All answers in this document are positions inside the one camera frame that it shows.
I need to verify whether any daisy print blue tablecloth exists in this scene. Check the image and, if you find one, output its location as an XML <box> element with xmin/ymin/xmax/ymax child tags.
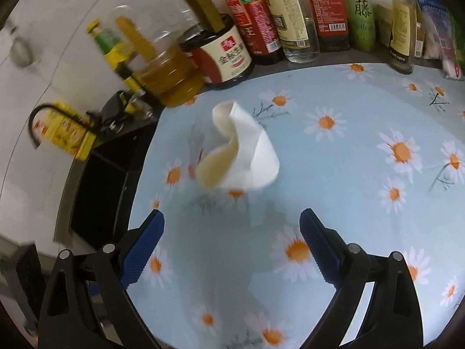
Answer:
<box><xmin>128</xmin><ymin>63</ymin><xmax>464</xmax><ymax>348</ymax></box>

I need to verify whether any black faucet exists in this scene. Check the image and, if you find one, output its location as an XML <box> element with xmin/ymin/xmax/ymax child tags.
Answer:
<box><xmin>27</xmin><ymin>103</ymin><xmax>99</xmax><ymax>150</ymax></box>

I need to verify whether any white paper cup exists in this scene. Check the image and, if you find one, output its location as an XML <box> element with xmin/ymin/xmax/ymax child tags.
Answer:
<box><xmin>195</xmin><ymin>100</ymin><xmax>280</xmax><ymax>191</ymax></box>

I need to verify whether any green cap oil bottle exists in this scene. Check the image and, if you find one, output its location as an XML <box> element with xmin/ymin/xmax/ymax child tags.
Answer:
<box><xmin>86</xmin><ymin>20</ymin><xmax>144</xmax><ymax>94</ymax></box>

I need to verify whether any green label pepper oil bottle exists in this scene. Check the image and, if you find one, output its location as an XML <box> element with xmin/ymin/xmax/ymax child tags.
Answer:
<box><xmin>346</xmin><ymin>0</ymin><xmax>376</xmax><ymax>52</ymax></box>

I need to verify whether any clear vinegar bottle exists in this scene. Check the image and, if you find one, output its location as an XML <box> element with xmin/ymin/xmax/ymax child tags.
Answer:
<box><xmin>267</xmin><ymin>0</ymin><xmax>319</xmax><ymax>64</ymax></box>

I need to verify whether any built-in soap dispenser pump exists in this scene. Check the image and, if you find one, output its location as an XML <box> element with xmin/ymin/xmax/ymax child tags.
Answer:
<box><xmin>128</xmin><ymin>89</ymin><xmax>159</xmax><ymax>121</ymax></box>

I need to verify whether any black kitchen sink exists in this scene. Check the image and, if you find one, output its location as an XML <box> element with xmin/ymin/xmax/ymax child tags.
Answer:
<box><xmin>53</xmin><ymin>123</ymin><xmax>157</xmax><ymax>250</ymax></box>

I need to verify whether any yellow dish soap bottle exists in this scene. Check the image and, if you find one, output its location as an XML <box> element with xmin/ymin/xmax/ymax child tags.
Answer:
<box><xmin>32</xmin><ymin>101</ymin><xmax>99</xmax><ymax>162</ymax></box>

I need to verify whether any large cooking oil jug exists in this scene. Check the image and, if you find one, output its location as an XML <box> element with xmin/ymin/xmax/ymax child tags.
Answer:
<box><xmin>110</xmin><ymin>0</ymin><xmax>204</xmax><ymax>108</ymax></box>

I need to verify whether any red label vinegar bottle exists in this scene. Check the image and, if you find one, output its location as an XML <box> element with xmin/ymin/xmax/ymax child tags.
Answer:
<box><xmin>309</xmin><ymin>0</ymin><xmax>350</xmax><ymax>52</ymax></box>

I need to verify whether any red label soy bottle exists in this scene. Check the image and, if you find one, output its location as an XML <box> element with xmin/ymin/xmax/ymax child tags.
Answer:
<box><xmin>225</xmin><ymin>0</ymin><xmax>284</xmax><ymax>65</ymax></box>

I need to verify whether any dark soy sauce jug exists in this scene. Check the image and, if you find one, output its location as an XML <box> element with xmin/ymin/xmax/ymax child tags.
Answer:
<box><xmin>178</xmin><ymin>0</ymin><xmax>255</xmax><ymax>89</ymax></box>

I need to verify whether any small sesame oil bottle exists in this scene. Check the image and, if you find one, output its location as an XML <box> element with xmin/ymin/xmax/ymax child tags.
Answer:
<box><xmin>389</xmin><ymin>0</ymin><xmax>417</xmax><ymax>74</ymax></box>

